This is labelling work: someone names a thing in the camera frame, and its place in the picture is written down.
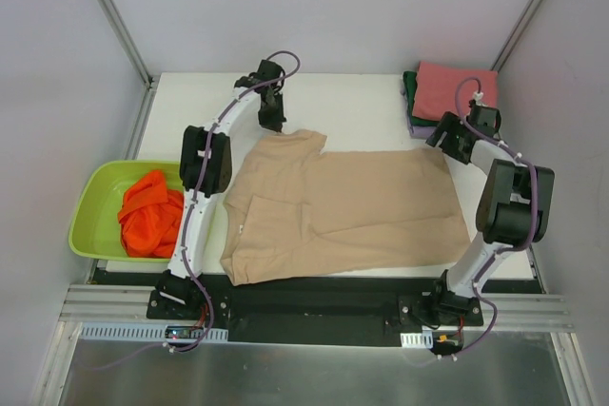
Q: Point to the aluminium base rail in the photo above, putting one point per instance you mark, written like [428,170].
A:
[540,313]

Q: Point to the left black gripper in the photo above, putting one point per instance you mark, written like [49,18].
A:
[271,108]

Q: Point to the folded red t shirt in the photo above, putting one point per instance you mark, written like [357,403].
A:
[437,85]

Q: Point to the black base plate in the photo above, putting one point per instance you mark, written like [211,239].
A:
[331,311]

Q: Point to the folded lavender t shirt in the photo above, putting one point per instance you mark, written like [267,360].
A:
[420,128]

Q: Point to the right white cable duct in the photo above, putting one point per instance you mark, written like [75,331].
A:
[422,340]

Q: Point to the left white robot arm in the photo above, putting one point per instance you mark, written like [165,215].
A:
[206,171]

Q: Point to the left aluminium frame post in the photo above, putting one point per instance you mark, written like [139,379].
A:
[120,29]

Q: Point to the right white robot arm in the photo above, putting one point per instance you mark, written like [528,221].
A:
[512,214]

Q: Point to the beige t shirt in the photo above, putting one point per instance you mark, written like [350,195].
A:
[296,209]

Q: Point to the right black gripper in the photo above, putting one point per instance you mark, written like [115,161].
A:
[441,135]

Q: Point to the left white cable duct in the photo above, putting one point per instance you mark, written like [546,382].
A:
[138,332]

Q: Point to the green plastic basin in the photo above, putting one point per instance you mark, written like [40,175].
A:
[95,230]

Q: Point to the folded dark green t shirt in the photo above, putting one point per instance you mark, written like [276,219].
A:
[410,87]

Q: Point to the orange t shirt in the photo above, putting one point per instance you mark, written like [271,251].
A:
[150,217]

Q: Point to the white cable duct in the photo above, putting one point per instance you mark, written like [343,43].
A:
[422,340]
[138,332]

